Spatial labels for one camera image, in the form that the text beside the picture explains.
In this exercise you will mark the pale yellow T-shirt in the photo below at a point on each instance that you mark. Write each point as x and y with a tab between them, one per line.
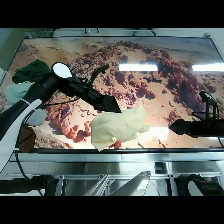
117	128

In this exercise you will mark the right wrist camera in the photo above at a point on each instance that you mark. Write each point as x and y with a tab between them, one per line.
209	104

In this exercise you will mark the dark green garment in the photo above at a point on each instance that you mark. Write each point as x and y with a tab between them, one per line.
32	71

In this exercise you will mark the light grey garment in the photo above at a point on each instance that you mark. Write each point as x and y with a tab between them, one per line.
37	117

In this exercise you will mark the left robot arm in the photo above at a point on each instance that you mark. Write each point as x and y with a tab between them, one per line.
20	108

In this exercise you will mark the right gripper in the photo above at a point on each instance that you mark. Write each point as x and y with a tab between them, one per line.
182	127

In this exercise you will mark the silver frame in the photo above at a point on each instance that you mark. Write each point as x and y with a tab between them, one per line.
110	166

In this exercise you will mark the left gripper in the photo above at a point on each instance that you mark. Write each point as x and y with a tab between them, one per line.
106	102

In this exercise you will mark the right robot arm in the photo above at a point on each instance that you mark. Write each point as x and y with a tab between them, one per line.
210	128

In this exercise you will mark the pale mint garment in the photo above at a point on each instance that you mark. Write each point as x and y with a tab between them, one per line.
17	92

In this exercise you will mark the brown garment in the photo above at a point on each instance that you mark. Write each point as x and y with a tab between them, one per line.
26	138

